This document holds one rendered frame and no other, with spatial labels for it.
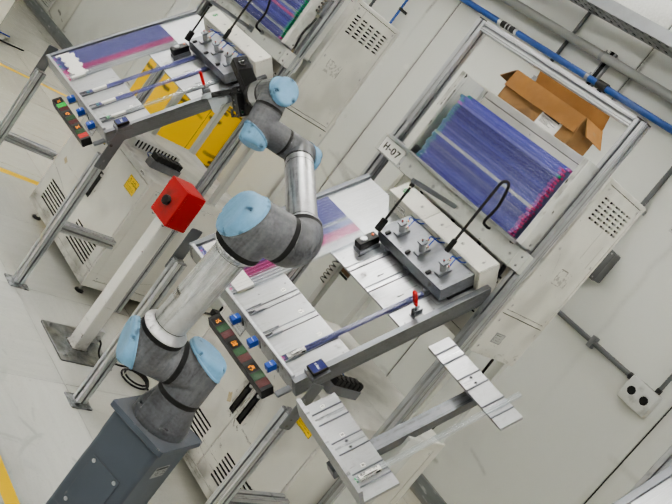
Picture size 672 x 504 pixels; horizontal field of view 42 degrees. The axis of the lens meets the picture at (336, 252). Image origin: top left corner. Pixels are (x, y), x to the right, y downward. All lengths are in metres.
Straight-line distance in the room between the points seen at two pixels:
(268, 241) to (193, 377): 0.42
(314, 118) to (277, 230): 2.12
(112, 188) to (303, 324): 1.52
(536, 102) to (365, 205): 0.74
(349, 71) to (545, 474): 2.02
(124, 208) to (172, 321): 1.83
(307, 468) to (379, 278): 0.64
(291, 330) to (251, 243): 0.80
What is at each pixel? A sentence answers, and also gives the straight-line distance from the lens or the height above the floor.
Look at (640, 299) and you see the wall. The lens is 4.20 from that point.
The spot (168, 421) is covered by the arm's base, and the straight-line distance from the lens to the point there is 2.19.
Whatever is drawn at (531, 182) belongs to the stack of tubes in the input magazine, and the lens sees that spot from 2.80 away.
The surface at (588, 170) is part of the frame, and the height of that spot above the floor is 1.69.
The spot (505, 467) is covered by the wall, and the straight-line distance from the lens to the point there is 4.34.
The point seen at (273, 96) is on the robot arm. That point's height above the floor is 1.34.
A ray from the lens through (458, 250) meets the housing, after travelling 2.82.
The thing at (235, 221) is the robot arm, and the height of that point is 1.12.
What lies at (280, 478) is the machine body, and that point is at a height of 0.34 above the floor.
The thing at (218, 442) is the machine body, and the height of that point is 0.22.
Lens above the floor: 1.57
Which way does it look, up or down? 11 degrees down
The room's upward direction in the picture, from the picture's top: 38 degrees clockwise
